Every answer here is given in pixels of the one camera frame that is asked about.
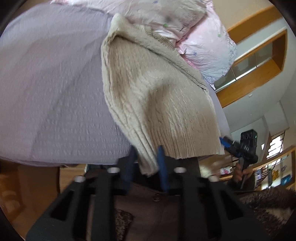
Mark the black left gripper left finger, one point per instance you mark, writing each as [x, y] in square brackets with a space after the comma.
[86, 210]

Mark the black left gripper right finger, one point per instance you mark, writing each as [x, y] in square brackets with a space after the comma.
[185, 185]

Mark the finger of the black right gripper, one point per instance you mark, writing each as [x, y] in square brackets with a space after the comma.
[226, 142]

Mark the beige knit sweater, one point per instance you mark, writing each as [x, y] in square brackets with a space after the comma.
[155, 97]

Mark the fur trimmed right forearm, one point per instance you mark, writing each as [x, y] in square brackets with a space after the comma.
[274, 208]

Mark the person's right hand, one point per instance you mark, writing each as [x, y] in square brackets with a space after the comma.
[239, 174]

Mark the wooden railing shelf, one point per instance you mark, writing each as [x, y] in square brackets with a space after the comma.
[278, 170]

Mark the brown jacket torso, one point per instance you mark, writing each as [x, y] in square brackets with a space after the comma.
[145, 214]

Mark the pink floral pillow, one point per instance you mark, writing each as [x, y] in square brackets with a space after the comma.
[208, 47]

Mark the lavender bed cover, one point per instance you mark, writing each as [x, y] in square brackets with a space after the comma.
[53, 109]

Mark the white floral pillow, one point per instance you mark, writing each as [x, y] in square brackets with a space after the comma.
[169, 18]

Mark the wooden wall shelf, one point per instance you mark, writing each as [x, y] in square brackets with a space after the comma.
[259, 65]

